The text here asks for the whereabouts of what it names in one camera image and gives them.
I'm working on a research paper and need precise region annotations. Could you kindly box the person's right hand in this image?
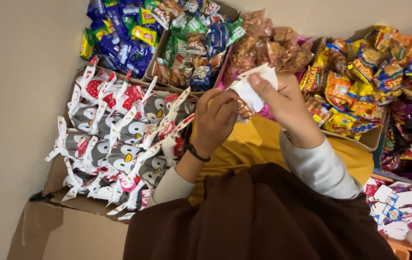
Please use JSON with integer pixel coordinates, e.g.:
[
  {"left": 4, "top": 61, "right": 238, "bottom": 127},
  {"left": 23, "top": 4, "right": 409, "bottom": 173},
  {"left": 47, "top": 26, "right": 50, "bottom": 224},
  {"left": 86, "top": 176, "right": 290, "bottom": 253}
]
[{"left": 247, "top": 73, "right": 326, "bottom": 149}]

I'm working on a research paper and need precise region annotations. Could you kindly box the person's left hand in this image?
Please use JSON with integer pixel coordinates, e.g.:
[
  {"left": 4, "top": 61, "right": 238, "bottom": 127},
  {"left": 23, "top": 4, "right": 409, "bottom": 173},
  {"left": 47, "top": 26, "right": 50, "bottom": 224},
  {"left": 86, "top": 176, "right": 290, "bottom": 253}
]
[{"left": 191, "top": 88, "right": 241, "bottom": 158}]

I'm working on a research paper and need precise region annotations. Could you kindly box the white treat bag with snacks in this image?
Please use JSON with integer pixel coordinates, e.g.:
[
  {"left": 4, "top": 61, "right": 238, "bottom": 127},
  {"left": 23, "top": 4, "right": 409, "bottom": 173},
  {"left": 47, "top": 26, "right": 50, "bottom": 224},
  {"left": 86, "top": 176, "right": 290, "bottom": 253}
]
[{"left": 226, "top": 63, "right": 279, "bottom": 122}]

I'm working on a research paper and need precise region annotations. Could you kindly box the pink box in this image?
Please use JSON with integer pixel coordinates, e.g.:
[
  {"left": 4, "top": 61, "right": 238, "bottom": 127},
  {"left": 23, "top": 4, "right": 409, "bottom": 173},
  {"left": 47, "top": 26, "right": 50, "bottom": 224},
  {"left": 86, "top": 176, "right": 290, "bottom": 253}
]
[{"left": 215, "top": 35, "right": 323, "bottom": 122}]

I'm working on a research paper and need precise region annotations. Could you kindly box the person's yellow garment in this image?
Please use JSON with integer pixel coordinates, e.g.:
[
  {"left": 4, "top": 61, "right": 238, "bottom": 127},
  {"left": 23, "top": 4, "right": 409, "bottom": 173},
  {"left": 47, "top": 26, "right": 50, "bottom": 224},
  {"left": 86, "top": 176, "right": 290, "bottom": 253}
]
[{"left": 188, "top": 113, "right": 375, "bottom": 207}]

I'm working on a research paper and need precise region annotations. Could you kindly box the heap of clear brown-snack bags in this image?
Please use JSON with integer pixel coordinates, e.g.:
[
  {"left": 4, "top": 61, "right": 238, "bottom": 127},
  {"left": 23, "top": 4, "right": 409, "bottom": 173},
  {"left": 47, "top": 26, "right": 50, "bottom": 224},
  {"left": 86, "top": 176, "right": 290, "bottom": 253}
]
[{"left": 220, "top": 9, "right": 315, "bottom": 88}]

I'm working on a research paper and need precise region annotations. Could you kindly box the heap of green snack packets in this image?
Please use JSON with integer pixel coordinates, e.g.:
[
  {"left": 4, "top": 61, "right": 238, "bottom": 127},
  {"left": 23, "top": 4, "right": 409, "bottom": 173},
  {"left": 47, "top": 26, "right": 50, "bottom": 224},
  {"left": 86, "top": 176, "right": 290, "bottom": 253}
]
[{"left": 151, "top": 0, "right": 246, "bottom": 91}]

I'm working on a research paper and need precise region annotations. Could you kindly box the cardboard carton of green packets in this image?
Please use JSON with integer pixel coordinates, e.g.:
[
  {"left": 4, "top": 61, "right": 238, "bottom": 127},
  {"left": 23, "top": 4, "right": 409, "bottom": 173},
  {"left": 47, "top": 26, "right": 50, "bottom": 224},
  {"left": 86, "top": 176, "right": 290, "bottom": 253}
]
[{"left": 142, "top": 0, "right": 241, "bottom": 97}]

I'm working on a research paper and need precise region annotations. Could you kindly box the heap of penguin gift bags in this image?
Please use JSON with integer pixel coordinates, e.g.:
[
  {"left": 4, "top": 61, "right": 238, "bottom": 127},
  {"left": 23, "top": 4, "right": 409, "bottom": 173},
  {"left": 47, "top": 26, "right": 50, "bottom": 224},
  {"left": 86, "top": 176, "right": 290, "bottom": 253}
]
[{"left": 45, "top": 55, "right": 196, "bottom": 221}]

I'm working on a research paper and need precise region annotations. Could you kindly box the heap of blue biscuit packets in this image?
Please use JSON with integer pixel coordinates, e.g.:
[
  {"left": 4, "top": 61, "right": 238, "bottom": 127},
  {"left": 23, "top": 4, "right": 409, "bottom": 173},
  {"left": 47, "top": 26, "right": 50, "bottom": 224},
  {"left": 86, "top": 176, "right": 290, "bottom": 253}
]
[{"left": 79, "top": 0, "right": 164, "bottom": 79}]

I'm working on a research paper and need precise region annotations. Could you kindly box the person's brown shawl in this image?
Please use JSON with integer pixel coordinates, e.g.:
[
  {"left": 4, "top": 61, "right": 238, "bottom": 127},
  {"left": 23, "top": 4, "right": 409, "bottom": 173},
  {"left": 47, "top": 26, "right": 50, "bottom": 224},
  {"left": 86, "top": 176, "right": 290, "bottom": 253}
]
[{"left": 122, "top": 162, "right": 400, "bottom": 260}]

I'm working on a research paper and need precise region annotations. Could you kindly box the heap of orange yellow packets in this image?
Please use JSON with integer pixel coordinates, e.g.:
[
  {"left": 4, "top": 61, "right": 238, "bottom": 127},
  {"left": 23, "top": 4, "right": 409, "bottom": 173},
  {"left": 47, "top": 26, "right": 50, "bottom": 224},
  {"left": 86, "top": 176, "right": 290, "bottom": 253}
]
[{"left": 299, "top": 25, "right": 412, "bottom": 141}]

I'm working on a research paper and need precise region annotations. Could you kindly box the cardboard carton of orange packets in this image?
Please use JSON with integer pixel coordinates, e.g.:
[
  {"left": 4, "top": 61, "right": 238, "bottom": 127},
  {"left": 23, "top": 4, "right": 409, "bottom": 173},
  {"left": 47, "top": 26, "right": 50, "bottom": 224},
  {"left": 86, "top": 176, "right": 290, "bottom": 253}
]
[{"left": 310, "top": 35, "right": 388, "bottom": 152}]

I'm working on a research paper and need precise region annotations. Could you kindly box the cardboard carton of gift bags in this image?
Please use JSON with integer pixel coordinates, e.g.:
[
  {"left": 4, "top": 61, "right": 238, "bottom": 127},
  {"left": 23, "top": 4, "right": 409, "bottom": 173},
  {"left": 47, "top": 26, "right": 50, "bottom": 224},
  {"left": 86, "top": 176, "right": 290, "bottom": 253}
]
[{"left": 29, "top": 64, "right": 207, "bottom": 225}]

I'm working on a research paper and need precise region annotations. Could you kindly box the heap of purple red packets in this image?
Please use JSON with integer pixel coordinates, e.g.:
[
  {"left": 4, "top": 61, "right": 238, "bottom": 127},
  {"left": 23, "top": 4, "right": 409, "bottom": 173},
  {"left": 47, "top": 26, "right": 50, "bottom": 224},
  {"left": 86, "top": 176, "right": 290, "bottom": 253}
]
[{"left": 379, "top": 99, "right": 412, "bottom": 185}]

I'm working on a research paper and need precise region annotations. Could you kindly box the heap of empty white bags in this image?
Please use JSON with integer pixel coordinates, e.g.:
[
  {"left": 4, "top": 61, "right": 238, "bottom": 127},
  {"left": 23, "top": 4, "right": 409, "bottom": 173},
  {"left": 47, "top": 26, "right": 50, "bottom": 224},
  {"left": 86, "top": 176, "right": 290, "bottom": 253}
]
[{"left": 363, "top": 176, "right": 412, "bottom": 247}]

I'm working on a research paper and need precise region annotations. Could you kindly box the orange plastic crate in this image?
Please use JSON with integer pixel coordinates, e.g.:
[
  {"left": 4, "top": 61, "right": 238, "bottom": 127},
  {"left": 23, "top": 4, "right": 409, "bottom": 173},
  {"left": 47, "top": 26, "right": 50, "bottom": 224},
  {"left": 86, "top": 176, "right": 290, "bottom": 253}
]
[{"left": 363, "top": 173, "right": 412, "bottom": 260}]

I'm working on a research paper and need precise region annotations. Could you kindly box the black braided bracelet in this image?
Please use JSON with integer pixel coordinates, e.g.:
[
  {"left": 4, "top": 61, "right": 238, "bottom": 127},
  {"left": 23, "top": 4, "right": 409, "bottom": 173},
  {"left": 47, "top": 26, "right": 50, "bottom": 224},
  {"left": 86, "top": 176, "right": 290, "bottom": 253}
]
[{"left": 185, "top": 143, "right": 211, "bottom": 163}]

